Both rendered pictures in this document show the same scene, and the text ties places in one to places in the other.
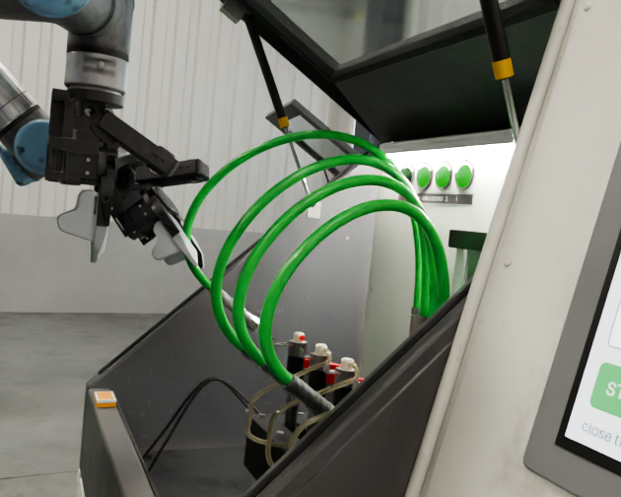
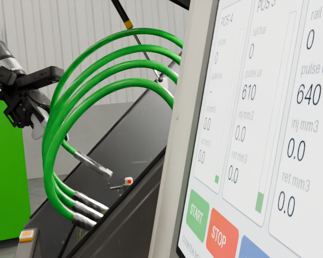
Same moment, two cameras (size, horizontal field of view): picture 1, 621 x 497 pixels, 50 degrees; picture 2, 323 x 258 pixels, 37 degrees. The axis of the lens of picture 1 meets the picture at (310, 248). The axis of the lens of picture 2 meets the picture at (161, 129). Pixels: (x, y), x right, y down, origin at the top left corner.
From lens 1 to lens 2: 0.31 m
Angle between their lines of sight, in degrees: 14
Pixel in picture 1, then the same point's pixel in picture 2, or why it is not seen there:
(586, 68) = not seen: outside the picture
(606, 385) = (190, 206)
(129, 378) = (49, 219)
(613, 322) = (196, 158)
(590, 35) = not seen: outside the picture
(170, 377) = not seen: hidden behind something
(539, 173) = (190, 45)
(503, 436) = (167, 246)
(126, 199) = (12, 102)
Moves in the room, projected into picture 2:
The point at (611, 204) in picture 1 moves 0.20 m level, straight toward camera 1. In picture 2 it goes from (203, 66) to (49, 72)
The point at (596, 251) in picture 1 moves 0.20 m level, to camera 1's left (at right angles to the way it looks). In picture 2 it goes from (197, 104) to (22, 114)
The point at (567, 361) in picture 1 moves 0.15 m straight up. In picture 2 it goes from (183, 189) to (173, 42)
